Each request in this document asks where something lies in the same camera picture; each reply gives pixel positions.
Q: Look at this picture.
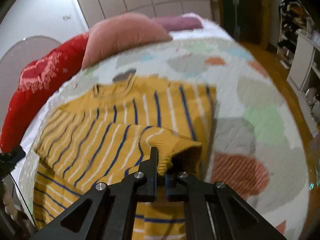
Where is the white bed sheet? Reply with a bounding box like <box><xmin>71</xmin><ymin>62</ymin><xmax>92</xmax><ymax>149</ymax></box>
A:
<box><xmin>11</xmin><ymin>12</ymin><xmax>233</xmax><ymax>185</ymax></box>

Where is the patchwork quilted bedspread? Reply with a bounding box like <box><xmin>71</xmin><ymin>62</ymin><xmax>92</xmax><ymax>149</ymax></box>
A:
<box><xmin>18</xmin><ymin>38</ymin><xmax>309</xmax><ymax>239</ymax></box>

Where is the pink pillow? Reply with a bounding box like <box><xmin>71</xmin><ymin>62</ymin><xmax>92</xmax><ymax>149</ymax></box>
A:
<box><xmin>82</xmin><ymin>13</ymin><xmax>172</xmax><ymax>69</ymax></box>

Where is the round grey headboard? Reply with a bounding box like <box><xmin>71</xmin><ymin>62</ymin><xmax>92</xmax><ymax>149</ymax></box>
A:
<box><xmin>0</xmin><ymin>35</ymin><xmax>61</xmax><ymax>124</ymax></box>

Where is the purple pillow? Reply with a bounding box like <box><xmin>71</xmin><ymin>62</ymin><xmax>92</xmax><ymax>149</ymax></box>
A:
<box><xmin>152</xmin><ymin>16</ymin><xmax>203</xmax><ymax>31</ymax></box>

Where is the red patterned pillow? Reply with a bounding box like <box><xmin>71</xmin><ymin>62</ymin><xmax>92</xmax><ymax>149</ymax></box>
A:
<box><xmin>1</xmin><ymin>32</ymin><xmax>89</xmax><ymax>153</ymax></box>

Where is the white shelf unit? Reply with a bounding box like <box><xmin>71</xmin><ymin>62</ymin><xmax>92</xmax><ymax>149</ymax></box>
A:
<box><xmin>277</xmin><ymin>0</ymin><xmax>319</xmax><ymax>135</ymax></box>

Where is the yellow striped knit sweater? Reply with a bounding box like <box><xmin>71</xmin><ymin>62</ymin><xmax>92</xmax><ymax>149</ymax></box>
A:
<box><xmin>33</xmin><ymin>75</ymin><xmax>216</xmax><ymax>228</ymax></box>

